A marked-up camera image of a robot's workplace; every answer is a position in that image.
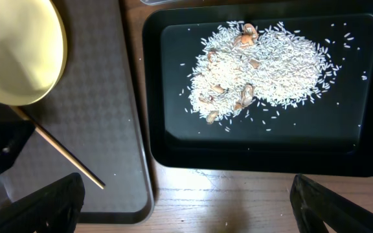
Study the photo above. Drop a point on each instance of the yellow round plate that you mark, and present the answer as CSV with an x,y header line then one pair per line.
x,y
33,50

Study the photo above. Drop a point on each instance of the dark brown serving tray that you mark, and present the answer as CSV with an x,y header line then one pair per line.
x,y
92,113

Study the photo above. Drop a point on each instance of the clear plastic bin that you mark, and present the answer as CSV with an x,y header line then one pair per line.
x,y
157,2

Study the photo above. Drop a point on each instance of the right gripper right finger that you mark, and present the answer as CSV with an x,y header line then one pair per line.
x,y
315,208

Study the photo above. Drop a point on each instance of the food scraps pile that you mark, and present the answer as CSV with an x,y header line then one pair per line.
x,y
242,66

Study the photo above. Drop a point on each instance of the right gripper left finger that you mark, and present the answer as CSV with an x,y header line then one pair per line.
x,y
54,208

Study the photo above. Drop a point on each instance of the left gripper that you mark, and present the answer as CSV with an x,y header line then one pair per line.
x,y
13,137

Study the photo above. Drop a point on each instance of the black waste tray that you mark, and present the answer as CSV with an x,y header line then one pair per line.
x,y
332,135

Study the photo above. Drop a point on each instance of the wooden chopstick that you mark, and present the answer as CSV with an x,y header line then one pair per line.
x,y
55,144

